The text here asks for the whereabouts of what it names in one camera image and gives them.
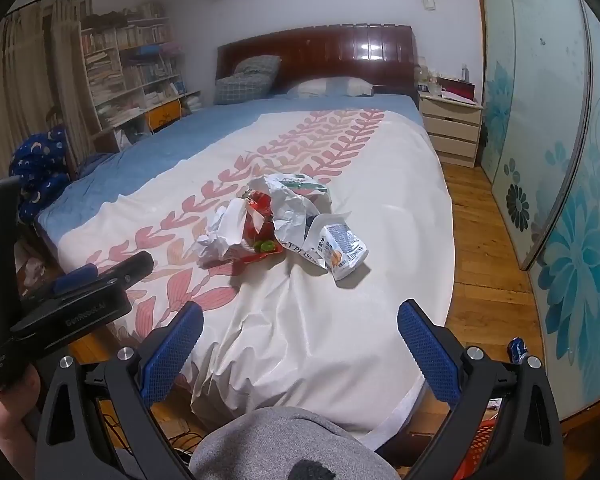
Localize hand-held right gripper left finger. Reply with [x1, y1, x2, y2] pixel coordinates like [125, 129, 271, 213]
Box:
[35, 301, 204, 480]

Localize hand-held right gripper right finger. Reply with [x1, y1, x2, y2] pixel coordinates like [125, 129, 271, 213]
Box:
[396, 299, 566, 480]

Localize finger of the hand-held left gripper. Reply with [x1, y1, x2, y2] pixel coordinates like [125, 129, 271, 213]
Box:
[50, 265, 99, 295]
[97, 251, 154, 287]

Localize white paper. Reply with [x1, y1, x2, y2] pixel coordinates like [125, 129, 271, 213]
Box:
[196, 199, 253, 267]

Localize white blue snack packet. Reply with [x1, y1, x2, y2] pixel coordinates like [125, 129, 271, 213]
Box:
[320, 222, 369, 281]

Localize red snack wrapper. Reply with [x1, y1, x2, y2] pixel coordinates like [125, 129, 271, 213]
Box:
[232, 191, 285, 264]

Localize white green-print plastic bag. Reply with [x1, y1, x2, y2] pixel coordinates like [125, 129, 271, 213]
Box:
[250, 173, 353, 273]

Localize person's left hand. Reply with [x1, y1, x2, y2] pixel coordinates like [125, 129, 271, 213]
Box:
[0, 366, 42, 456]

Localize red plastic basket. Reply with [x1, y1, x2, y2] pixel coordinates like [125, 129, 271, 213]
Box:
[447, 407, 506, 480]

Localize blue star-print cloth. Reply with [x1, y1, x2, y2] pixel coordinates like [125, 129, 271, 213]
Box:
[9, 127, 73, 223]

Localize bed with blue sheet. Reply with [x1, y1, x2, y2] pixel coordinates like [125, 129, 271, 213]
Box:
[34, 94, 426, 261]

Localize person's grey pants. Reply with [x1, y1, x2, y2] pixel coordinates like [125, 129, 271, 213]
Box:
[187, 406, 398, 480]

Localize white leaf-print blanket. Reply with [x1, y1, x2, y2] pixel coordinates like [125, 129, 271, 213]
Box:
[57, 109, 455, 453]

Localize beige curtain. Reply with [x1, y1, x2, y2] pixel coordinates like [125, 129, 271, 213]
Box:
[0, 0, 88, 181]

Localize white bookshelf with books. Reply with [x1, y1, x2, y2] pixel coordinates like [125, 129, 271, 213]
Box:
[79, 2, 203, 151]

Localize beige nightstand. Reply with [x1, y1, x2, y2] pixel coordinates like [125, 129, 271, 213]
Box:
[419, 91, 483, 168]

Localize grey plaid pillow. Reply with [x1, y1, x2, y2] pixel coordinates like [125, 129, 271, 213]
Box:
[214, 55, 282, 106]

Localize red box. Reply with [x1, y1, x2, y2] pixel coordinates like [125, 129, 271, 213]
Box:
[437, 76, 476, 102]

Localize white blue pillow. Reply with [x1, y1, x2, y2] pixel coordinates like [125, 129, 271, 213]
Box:
[285, 76, 374, 99]

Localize floral sliding wardrobe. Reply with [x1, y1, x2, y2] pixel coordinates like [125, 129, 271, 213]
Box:
[472, 0, 600, 421]

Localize dark wooden headboard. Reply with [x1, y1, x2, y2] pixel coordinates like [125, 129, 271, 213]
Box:
[216, 24, 415, 106]

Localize black floor cables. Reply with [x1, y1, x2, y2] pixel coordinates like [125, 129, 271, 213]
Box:
[100, 410, 206, 466]

